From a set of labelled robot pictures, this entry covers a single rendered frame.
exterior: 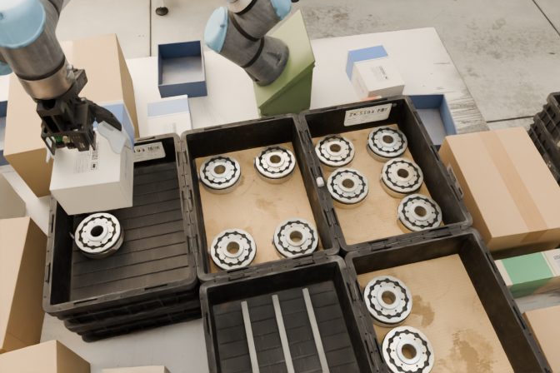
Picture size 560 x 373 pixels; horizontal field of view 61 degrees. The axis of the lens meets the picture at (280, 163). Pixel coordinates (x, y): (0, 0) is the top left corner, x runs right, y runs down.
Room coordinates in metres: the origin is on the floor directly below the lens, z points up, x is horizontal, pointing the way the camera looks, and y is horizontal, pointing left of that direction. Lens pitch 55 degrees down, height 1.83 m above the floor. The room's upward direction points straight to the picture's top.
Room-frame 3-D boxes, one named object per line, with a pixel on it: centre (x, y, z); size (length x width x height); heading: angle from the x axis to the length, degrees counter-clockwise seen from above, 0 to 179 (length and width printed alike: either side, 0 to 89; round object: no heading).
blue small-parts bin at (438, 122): (0.92, -0.44, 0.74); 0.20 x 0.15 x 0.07; 3
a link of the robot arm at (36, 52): (0.53, 0.36, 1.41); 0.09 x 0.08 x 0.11; 6
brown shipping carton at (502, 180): (0.65, -0.57, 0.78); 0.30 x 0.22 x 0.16; 9
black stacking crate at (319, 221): (0.58, 0.06, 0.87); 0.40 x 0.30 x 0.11; 12
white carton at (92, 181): (0.55, 0.36, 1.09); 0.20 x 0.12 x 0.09; 9
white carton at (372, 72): (1.12, -0.30, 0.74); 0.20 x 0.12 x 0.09; 15
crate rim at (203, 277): (0.58, 0.06, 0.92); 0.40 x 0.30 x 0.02; 12
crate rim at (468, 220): (0.64, -0.23, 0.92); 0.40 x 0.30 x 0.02; 12
